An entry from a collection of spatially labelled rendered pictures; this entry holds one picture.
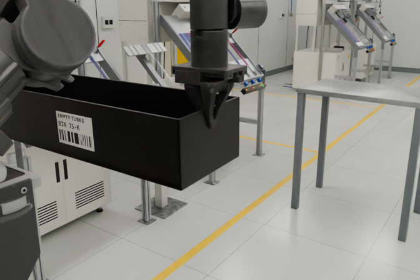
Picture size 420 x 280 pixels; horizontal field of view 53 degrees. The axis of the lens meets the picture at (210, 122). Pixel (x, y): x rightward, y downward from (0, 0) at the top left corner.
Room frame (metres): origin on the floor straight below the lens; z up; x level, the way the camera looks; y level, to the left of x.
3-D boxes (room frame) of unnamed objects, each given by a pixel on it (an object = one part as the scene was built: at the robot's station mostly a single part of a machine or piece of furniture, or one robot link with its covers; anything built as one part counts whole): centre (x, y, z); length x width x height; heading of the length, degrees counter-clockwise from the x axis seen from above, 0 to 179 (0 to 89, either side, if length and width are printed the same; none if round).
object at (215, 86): (0.65, 0.01, 1.14); 0.07 x 0.07 x 0.09; 56
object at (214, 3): (0.65, 0.00, 1.27); 0.07 x 0.06 x 0.07; 130
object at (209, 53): (0.64, 0.00, 1.21); 0.10 x 0.07 x 0.07; 56
